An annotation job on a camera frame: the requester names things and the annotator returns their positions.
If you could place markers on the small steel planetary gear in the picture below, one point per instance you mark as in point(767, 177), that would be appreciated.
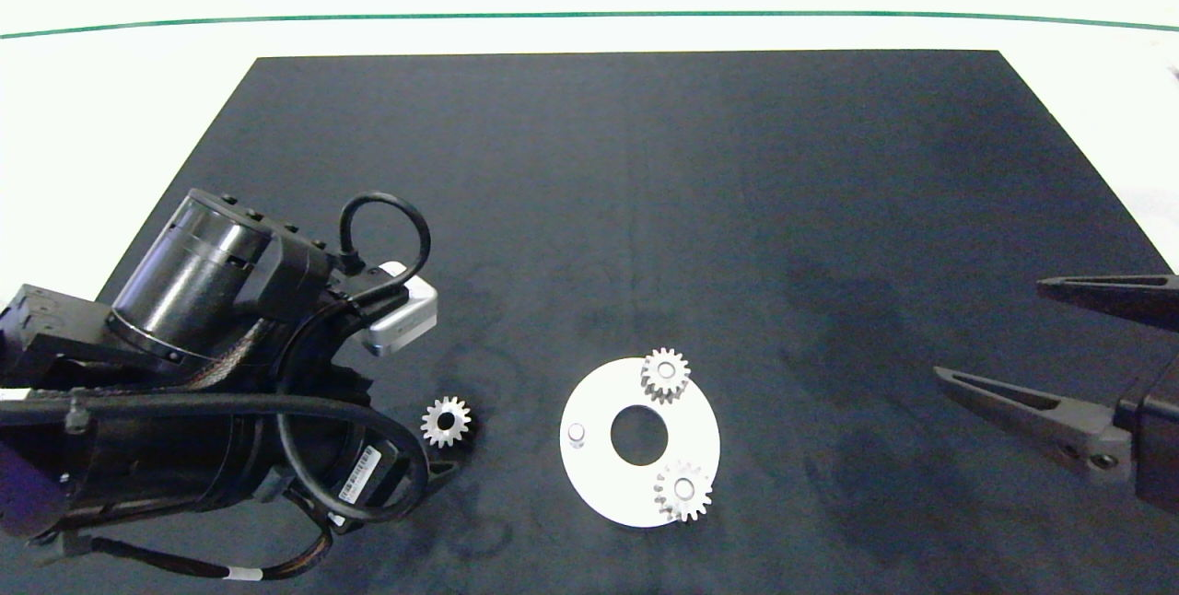
point(697, 494)
point(678, 376)
point(459, 424)

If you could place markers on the round white pinned carrier plate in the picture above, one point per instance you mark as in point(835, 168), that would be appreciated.
point(594, 475)

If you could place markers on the boxy silver wrist camera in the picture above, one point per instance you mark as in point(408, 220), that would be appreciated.
point(405, 323)

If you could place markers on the dark rectangular mat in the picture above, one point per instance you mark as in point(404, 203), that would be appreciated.
point(645, 162)

